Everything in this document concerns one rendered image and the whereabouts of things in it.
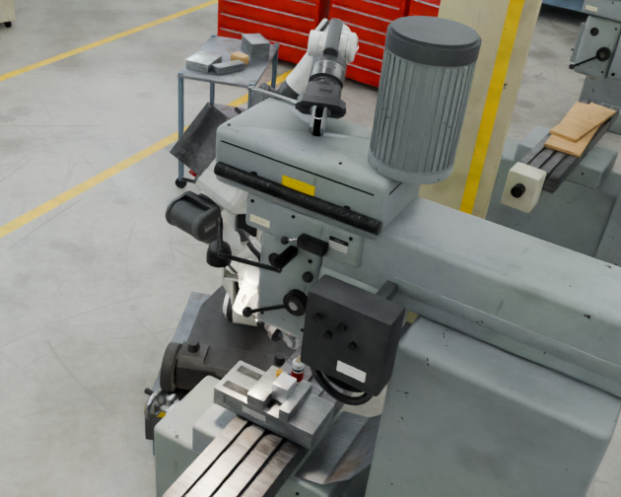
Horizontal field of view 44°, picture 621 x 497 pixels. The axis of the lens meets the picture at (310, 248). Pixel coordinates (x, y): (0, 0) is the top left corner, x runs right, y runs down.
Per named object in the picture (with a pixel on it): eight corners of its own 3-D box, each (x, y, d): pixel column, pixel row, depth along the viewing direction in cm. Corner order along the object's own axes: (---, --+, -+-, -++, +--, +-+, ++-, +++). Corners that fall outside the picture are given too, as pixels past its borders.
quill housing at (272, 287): (250, 321, 216) (257, 227, 198) (289, 286, 232) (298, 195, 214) (310, 348, 209) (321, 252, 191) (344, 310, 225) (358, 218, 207)
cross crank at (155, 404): (135, 420, 279) (134, 396, 272) (156, 400, 287) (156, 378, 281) (171, 439, 273) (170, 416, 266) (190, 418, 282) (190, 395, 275)
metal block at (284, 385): (270, 397, 233) (272, 384, 229) (280, 386, 237) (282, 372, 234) (285, 404, 231) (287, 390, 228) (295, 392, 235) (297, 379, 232)
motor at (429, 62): (352, 167, 175) (372, 30, 157) (388, 137, 190) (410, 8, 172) (433, 194, 168) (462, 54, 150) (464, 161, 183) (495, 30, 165)
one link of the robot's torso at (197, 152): (176, 177, 266) (150, 169, 231) (237, 99, 265) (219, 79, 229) (243, 229, 266) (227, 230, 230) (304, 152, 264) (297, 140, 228)
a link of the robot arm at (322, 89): (344, 125, 192) (351, 87, 197) (346, 102, 183) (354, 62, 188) (295, 117, 193) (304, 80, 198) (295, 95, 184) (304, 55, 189)
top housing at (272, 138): (211, 181, 195) (212, 123, 186) (265, 146, 215) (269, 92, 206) (377, 246, 178) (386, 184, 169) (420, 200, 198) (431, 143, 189)
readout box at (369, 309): (296, 365, 174) (304, 292, 162) (315, 343, 180) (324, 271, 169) (375, 402, 166) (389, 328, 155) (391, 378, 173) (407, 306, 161)
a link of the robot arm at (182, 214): (188, 234, 250) (164, 219, 239) (202, 210, 251) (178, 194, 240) (212, 248, 244) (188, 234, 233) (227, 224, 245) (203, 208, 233)
